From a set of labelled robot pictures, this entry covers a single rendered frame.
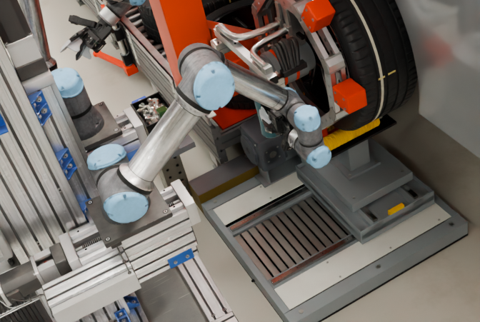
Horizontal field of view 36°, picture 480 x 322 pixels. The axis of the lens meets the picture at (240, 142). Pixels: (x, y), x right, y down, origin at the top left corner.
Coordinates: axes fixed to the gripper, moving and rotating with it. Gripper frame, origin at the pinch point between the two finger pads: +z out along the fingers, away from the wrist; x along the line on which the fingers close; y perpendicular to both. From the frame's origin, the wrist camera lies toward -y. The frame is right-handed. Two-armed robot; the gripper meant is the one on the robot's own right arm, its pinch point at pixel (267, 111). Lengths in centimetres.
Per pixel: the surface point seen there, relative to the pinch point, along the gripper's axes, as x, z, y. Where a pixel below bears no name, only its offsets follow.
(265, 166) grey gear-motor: -8, 35, -56
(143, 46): 1, 146, -44
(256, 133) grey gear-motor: -10, 41, -42
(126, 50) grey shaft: 4, 179, -61
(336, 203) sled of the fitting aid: -25, 8, -68
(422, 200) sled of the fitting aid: -53, -12, -68
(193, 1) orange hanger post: -3, 56, 19
